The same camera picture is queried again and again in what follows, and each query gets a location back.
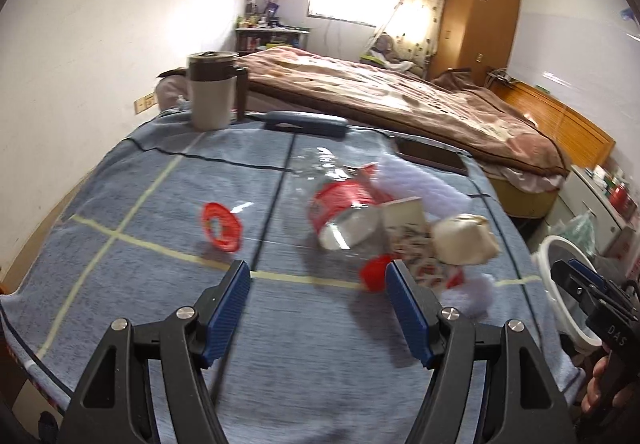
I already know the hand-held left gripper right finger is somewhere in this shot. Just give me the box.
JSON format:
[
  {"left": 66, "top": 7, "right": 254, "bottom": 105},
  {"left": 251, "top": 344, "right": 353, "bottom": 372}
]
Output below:
[{"left": 385, "top": 258, "right": 581, "bottom": 444}]

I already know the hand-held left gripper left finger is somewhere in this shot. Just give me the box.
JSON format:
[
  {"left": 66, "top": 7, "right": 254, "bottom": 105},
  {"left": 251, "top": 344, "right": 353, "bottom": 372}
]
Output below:
[{"left": 59, "top": 259, "right": 252, "bottom": 444}]

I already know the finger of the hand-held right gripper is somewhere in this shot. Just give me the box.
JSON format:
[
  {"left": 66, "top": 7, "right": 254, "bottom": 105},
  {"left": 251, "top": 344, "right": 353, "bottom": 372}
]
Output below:
[
  {"left": 551, "top": 260, "right": 608, "bottom": 317},
  {"left": 567, "top": 258, "right": 640, "bottom": 305}
]

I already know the white round waste bin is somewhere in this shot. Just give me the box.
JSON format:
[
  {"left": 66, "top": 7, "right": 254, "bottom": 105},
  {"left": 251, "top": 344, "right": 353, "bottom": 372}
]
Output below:
[{"left": 531, "top": 235, "right": 606, "bottom": 360}]

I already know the red bottle cap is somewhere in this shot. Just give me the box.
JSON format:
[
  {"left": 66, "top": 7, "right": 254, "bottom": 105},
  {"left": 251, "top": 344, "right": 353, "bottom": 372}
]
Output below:
[{"left": 360, "top": 254, "right": 393, "bottom": 293}]

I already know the clear zip bag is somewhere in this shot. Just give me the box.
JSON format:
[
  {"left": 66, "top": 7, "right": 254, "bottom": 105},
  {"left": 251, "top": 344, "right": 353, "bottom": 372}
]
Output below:
[{"left": 415, "top": 264, "right": 496, "bottom": 320}]

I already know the printed paper packet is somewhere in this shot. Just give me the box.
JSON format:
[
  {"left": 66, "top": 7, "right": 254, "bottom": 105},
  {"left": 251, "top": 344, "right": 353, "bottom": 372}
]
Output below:
[{"left": 381, "top": 197, "right": 463, "bottom": 295}]

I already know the beige paper ball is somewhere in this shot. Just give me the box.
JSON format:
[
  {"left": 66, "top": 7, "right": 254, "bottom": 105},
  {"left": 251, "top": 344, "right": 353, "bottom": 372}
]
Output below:
[{"left": 431, "top": 213, "right": 501, "bottom": 267}]

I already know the red plastic ring lid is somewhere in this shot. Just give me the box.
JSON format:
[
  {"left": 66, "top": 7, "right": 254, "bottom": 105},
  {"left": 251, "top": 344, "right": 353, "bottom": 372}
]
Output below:
[{"left": 201, "top": 202, "right": 244, "bottom": 252}]

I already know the clear plastic bottle red label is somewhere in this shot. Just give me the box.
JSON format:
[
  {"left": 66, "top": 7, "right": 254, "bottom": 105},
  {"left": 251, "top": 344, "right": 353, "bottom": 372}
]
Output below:
[{"left": 285, "top": 147, "right": 396, "bottom": 252}]

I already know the person's right hand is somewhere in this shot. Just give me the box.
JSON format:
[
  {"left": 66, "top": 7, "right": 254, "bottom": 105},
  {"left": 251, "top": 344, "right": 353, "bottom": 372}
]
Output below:
[{"left": 580, "top": 353, "right": 612, "bottom": 420}]

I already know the green printed plastic bag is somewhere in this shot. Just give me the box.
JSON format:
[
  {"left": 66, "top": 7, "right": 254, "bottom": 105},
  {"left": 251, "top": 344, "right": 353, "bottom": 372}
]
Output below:
[{"left": 550, "top": 213, "right": 598, "bottom": 257}]

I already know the white nightstand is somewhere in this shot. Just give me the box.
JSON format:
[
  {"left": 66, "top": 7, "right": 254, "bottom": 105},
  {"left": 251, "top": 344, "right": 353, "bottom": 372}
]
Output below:
[{"left": 557, "top": 164, "right": 640, "bottom": 270}]

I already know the red jar on cabinet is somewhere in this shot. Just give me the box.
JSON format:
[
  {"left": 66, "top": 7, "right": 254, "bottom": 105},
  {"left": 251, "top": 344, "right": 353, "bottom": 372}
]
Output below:
[{"left": 610, "top": 183, "right": 632, "bottom": 215}]

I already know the blue checked tablecloth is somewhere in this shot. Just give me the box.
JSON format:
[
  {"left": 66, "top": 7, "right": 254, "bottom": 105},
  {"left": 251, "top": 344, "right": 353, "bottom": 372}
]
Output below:
[{"left": 0, "top": 109, "right": 586, "bottom": 444}]

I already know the bed with yellow mattress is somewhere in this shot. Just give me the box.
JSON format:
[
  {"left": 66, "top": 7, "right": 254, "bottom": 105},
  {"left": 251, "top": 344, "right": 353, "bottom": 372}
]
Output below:
[{"left": 487, "top": 169, "right": 561, "bottom": 220}]

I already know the wooden headboard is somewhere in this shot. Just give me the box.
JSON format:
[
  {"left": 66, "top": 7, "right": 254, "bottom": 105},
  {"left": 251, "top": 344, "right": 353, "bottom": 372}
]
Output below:
[{"left": 492, "top": 79, "right": 617, "bottom": 170}]

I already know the black smartphone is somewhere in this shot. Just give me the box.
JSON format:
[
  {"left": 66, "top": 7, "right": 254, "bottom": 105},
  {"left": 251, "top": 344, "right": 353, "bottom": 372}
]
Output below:
[{"left": 391, "top": 134, "right": 471, "bottom": 176}]

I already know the dark blue glasses case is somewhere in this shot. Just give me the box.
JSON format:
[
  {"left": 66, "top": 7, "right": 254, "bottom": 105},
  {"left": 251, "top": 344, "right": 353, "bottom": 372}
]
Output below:
[{"left": 263, "top": 111, "right": 349, "bottom": 139}]

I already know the beige thermos mug brown lid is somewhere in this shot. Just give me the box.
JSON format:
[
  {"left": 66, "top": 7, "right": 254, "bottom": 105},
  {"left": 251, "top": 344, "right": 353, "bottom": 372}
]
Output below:
[{"left": 186, "top": 52, "right": 249, "bottom": 131}]

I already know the bed with brown blanket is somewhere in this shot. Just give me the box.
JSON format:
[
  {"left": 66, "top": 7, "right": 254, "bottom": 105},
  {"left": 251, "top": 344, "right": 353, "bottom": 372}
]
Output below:
[{"left": 235, "top": 47, "right": 571, "bottom": 177}]

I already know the brown teddy bear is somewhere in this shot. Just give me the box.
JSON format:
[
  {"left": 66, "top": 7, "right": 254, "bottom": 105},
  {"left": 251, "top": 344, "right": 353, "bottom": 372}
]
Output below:
[{"left": 370, "top": 35, "right": 416, "bottom": 68}]

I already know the wooden wardrobe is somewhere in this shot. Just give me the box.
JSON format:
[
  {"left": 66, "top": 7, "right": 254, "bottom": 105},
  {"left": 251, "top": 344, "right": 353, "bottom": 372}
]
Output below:
[{"left": 430, "top": 0, "right": 523, "bottom": 85}]

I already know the cluttered side table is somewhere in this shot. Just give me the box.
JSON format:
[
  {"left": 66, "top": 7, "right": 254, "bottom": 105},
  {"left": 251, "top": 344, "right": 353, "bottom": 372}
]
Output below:
[{"left": 235, "top": 0, "right": 311, "bottom": 55}]

